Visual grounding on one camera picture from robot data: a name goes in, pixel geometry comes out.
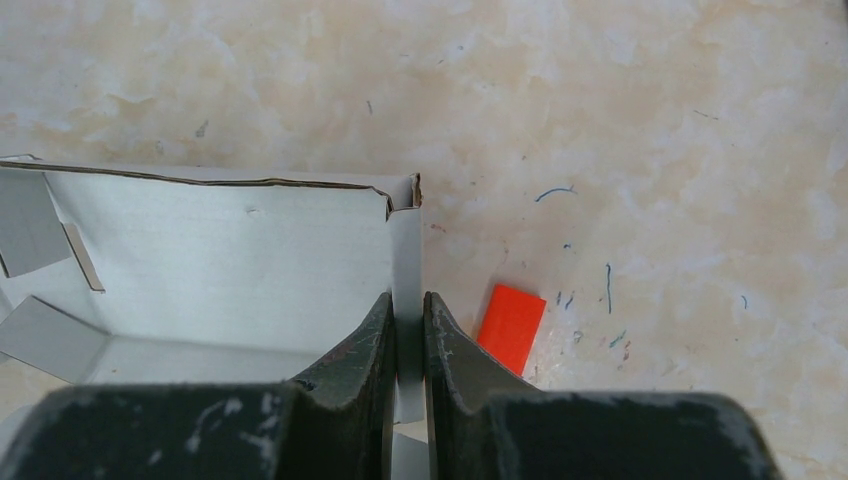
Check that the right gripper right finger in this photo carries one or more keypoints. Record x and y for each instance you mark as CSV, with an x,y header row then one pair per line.
x,y
484,422

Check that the small red block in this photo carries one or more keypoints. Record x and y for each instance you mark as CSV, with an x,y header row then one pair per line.
x,y
509,326

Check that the white cardboard box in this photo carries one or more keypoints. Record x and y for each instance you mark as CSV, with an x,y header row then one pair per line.
x,y
118,275

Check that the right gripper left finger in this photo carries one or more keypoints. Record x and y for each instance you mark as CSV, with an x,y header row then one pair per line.
x,y
333,420

